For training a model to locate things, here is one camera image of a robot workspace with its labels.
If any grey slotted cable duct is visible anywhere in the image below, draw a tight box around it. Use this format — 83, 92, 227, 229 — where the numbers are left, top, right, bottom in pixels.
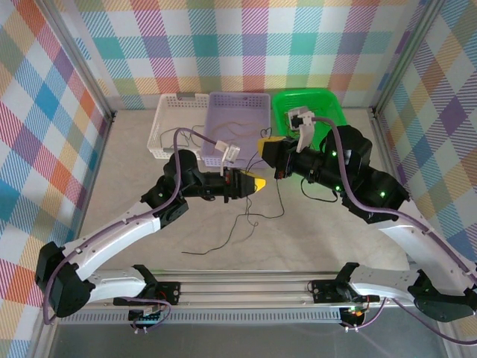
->
80, 311, 346, 325

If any aluminium frame post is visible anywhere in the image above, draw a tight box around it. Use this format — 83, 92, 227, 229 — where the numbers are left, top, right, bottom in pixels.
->
370, 0, 450, 119
37, 0, 117, 124

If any green controller board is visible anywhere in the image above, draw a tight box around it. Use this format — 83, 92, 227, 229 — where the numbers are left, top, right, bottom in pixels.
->
128, 304, 167, 325

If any orange cable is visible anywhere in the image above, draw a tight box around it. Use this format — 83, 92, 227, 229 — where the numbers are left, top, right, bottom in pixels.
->
211, 121, 243, 141
229, 121, 264, 139

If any white plastic basket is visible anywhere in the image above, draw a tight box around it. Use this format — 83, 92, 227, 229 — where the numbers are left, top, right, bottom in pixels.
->
146, 92, 209, 162

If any aluminium frame side rail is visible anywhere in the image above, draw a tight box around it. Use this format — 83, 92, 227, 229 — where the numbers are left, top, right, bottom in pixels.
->
368, 110, 411, 195
74, 111, 119, 239

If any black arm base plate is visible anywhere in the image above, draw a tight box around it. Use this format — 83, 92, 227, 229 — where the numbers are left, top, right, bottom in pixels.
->
311, 279, 346, 304
158, 281, 183, 306

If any purple plastic basket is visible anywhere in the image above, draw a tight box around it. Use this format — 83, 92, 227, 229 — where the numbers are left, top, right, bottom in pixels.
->
200, 92, 272, 169

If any controller board with orange plug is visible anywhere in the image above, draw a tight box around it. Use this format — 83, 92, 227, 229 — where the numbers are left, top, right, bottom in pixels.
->
341, 304, 370, 324

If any thin black gripper wire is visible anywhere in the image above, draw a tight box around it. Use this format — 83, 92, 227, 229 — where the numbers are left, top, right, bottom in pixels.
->
300, 178, 339, 203

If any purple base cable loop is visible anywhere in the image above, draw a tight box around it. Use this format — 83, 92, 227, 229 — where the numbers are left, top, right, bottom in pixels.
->
129, 300, 174, 335
344, 298, 387, 332

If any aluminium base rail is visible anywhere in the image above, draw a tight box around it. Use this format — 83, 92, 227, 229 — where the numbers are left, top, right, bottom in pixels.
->
89, 268, 452, 313

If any green plastic basket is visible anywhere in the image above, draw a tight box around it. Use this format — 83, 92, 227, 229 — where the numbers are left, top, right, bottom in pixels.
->
271, 87, 350, 150

